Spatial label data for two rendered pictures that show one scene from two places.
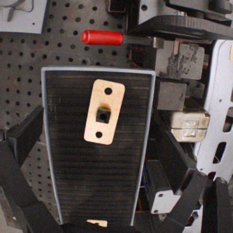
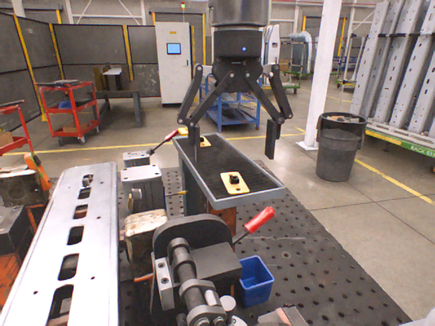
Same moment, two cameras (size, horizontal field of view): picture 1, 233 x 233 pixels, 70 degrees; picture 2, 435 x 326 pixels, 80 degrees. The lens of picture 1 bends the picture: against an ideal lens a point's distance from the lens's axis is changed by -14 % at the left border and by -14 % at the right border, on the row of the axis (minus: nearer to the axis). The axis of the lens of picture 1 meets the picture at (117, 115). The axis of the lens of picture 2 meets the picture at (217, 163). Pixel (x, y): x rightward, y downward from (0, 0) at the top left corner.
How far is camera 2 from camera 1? 36 cm
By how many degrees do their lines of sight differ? 48
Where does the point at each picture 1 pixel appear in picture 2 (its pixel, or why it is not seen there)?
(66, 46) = not seen: outside the picture
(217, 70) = (105, 307)
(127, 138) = (211, 178)
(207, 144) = (100, 237)
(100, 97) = (241, 186)
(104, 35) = (259, 217)
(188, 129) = (149, 218)
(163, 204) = (149, 169)
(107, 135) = (225, 176)
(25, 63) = (327, 305)
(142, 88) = (217, 196)
